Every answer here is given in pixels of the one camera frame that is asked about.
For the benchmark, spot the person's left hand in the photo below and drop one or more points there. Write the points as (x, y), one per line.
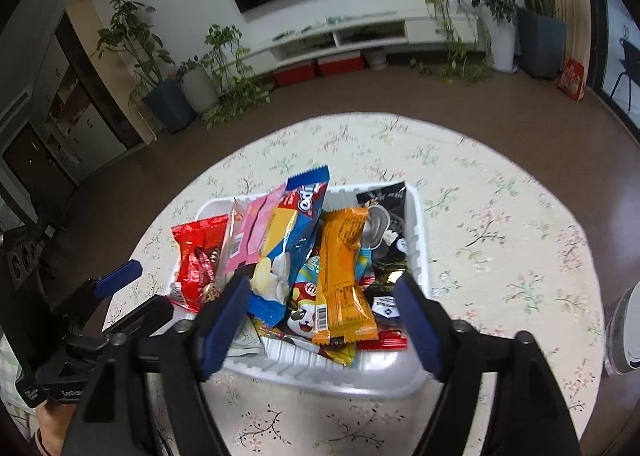
(52, 428)

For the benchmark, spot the bushy plant white pot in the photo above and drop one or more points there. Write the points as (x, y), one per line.
(504, 48)

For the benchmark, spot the gold wafer packet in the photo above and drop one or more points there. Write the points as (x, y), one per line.
(270, 331)

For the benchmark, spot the red strawberry candy packet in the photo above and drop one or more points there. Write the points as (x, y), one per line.
(382, 341)

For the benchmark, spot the white cabinet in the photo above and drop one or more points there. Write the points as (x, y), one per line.
(75, 125)

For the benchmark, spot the white silver snack packet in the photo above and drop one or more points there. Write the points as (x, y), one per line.
(247, 341)

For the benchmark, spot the large-leaf plant dark pot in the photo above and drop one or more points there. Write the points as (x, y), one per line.
(542, 43)

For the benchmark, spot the blue cookie packet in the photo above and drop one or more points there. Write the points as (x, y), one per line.
(292, 231)

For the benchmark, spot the tall leafy plant dark pot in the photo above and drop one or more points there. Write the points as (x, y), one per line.
(167, 105)

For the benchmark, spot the panda print snack packet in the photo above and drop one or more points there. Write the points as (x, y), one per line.
(300, 321)

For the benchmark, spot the white television console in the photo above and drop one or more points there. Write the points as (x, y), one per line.
(360, 35)

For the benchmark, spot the red storage box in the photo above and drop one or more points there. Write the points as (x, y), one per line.
(340, 65)
(295, 74)

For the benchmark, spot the orange snack bar packet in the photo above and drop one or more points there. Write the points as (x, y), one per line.
(342, 276)

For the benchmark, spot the floral tablecloth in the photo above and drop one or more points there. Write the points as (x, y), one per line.
(500, 236)

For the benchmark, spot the large red snack bag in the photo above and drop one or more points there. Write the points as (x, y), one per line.
(192, 241)

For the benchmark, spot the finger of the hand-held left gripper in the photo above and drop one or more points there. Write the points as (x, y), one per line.
(145, 316)
(120, 276)

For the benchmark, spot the white plastic tray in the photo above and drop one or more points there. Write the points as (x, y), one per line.
(360, 376)

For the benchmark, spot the trailing vine plant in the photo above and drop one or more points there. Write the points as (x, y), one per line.
(452, 35)
(235, 80)

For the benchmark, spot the pink snack packet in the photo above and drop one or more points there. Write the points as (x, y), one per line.
(247, 231)

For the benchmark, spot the small white pot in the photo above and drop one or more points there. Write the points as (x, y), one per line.
(375, 59)

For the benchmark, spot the black balcony chair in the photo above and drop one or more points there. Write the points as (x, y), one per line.
(625, 60)

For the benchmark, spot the red paper bag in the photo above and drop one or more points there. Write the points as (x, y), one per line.
(571, 80)

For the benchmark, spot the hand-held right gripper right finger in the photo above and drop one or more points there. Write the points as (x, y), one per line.
(420, 328)

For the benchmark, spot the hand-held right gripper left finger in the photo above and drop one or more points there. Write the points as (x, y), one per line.
(222, 328)

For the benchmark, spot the black packet white script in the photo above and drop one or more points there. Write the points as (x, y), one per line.
(385, 201)

